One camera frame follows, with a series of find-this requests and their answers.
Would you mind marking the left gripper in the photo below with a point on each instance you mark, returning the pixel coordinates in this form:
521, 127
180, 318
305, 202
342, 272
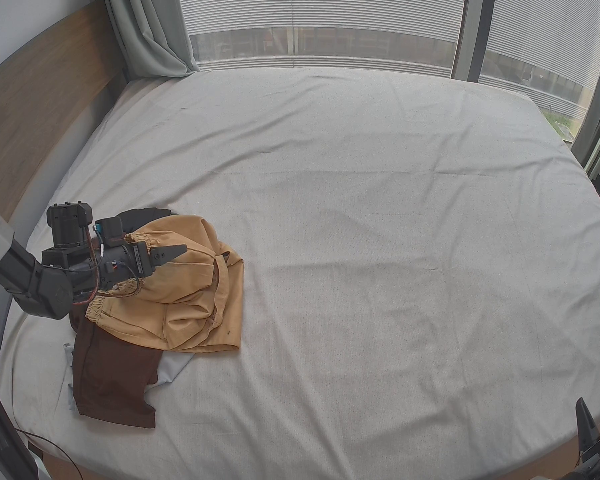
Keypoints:
122, 263

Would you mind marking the tan shorts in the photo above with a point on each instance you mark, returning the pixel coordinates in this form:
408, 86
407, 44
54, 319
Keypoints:
190, 293

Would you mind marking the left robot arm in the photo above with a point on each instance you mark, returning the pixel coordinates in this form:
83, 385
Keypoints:
35, 283

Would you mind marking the bed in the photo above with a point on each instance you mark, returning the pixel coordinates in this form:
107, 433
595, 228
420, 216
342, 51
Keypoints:
360, 208

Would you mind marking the black garment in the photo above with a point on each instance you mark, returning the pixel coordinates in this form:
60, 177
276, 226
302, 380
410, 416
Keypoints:
145, 214

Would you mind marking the pale blue garment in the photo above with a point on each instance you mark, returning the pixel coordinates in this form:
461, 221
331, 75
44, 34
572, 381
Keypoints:
172, 365

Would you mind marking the brown shorts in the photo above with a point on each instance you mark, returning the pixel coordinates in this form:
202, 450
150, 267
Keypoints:
115, 383

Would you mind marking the grey-green curtain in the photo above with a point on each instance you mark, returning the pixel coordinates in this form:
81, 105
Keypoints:
145, 23

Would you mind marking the window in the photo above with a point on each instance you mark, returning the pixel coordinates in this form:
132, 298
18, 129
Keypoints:
330, 13

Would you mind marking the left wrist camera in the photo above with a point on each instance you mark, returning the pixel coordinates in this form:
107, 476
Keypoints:
111, 231

